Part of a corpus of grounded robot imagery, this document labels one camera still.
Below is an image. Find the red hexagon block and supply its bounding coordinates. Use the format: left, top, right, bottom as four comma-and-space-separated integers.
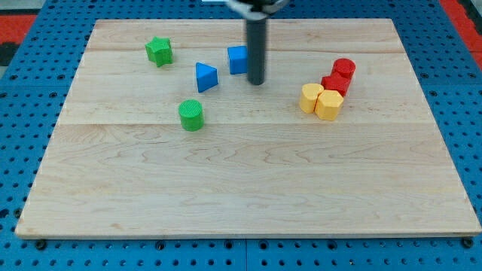
321, 72, 351, 97

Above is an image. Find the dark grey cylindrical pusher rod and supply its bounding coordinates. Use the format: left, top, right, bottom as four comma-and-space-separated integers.
246, 19, 267, 85

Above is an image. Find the yellow hexagon block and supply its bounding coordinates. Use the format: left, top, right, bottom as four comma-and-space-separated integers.
314, 90, 344, 120

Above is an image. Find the red cylinder block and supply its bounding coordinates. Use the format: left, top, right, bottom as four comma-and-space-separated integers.
331, 58, 356, 79

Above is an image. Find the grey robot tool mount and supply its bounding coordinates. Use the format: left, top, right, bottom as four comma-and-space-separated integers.
226, 0, 289, 20

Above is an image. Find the green star block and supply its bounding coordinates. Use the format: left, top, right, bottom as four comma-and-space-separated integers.
145, 36, 173, 67

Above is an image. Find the blue cube block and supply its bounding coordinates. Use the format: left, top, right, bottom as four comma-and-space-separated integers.
227, 45, 247, 75

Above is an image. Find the light wooden board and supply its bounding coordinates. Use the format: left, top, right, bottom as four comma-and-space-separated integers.
16, 19, 481, 239

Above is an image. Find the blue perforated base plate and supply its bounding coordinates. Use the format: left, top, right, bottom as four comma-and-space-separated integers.
1, 0, 481, 270

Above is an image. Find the green cylinder block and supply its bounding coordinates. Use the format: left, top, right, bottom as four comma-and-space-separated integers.
178, 99, 204, 132

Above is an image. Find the blue triangle block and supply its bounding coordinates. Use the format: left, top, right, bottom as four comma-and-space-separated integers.
195, 62, 218, 93

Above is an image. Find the yellow heart block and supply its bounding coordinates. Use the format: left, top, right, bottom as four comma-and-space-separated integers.
298, 83, 325, 114

